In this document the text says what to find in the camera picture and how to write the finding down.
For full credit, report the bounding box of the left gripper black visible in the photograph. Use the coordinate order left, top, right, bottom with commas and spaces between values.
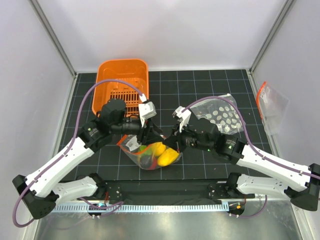
110, 116, 164, 145

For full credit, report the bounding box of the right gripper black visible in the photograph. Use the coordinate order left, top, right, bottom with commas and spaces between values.
162, 120, 214, 154

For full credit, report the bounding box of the yellow lemon toy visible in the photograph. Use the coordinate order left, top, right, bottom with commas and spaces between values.
152, 142, 166, 158

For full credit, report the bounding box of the yellow mango toy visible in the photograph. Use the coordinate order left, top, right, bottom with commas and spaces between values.
157, 148, 180, 167

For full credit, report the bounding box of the green fruit toy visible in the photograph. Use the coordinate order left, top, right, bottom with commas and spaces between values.
137, 145, 153, 155

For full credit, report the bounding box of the single clear zip bag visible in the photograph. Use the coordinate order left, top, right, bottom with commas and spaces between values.
117, 135, 182, 171

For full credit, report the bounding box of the dark brown fruit toy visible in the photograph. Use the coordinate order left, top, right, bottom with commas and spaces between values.
139, 155, 153, 170

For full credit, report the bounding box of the clear zip bags stack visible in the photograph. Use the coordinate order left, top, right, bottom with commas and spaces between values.
190, 98, 244, 135

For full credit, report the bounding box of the orange plastic basket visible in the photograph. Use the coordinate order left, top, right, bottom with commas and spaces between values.
91, 59, 149, 116

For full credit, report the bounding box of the red apple toy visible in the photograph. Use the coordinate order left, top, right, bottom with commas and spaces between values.
148, 157, 158, 170

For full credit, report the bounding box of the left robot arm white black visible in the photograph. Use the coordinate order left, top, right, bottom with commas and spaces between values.
12, 98, 163, 220

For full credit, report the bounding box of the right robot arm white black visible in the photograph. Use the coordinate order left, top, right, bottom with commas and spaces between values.
163, 119, 320, 212

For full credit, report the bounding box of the black grid mat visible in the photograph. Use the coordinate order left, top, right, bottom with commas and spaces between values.
60, 69, 272, 181

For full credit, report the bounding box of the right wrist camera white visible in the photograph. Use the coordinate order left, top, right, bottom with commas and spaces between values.
172, 106, 191, 133

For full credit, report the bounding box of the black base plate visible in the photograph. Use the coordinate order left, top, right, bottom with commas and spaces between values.
85, 179, 255, 206

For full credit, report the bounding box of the white slotted cable duct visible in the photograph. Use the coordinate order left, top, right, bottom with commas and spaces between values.
52, 202, 229, 215

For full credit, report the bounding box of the zip bag on right wall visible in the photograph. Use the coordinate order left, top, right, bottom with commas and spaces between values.
255, 81, 289, 136

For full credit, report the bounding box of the left aluminium frame post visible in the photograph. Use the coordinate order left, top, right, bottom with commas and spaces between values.
28, 0, 77, 78

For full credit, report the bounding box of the aluminium frame post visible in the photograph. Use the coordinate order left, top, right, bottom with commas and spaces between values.
28, 0, 77, 78
249, 0, 296, 75

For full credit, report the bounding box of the right aluminium frame post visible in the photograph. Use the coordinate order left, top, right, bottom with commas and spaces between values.
249, 0, 296, 75

